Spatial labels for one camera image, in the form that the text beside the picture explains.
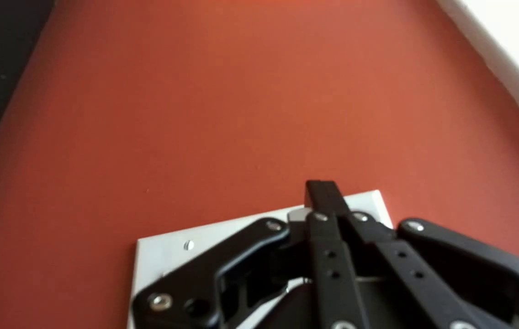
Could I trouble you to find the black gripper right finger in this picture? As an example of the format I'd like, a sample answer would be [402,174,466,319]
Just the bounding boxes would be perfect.
[331,180,519,329]

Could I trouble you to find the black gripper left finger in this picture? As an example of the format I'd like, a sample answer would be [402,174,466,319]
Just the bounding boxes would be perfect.
[130,180,373,329]

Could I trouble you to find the white door trim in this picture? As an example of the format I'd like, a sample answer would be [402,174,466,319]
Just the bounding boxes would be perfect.
[435,0,519,156]

